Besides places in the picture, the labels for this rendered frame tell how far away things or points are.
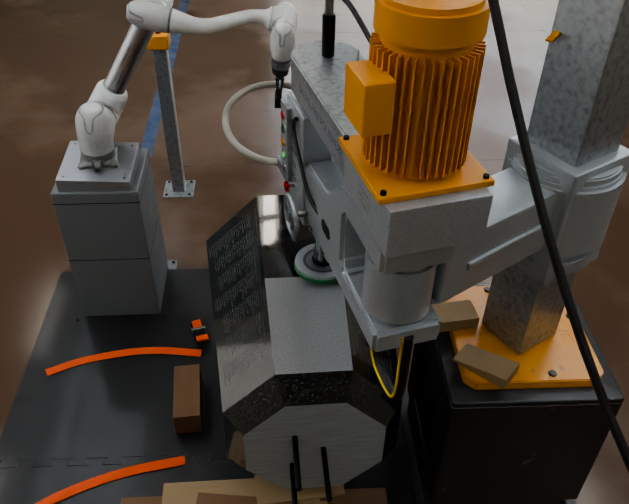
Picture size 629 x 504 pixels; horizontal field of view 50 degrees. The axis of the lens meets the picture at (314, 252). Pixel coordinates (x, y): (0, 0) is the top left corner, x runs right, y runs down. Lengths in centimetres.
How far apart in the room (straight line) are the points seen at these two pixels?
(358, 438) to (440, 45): 148
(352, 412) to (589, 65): 128
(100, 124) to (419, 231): 201
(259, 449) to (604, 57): 162
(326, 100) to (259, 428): 111
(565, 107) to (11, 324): 295
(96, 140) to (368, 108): 204
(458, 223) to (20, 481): 228
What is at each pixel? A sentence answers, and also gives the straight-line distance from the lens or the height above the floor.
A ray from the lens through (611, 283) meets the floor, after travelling 423.
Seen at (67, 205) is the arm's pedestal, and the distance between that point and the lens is 335.
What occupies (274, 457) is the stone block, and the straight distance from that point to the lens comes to 248.
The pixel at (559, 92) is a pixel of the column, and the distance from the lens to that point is 202.
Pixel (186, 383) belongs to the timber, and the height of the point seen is 13.
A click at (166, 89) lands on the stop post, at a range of 426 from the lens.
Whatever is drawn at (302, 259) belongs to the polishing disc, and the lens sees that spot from 261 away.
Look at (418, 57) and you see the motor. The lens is 140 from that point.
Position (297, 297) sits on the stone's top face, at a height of 85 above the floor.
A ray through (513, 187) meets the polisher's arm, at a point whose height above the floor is 150.
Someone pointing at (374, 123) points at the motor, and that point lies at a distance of 142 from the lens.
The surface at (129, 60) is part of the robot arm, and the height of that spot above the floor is 130.
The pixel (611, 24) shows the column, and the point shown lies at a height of 196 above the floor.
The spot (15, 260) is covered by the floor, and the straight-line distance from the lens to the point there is 433.
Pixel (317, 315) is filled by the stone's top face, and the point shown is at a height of 85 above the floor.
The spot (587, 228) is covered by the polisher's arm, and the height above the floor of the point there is 137.
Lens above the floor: 257
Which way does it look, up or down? 39 degrees down
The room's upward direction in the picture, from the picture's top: 1 degrees clockwise
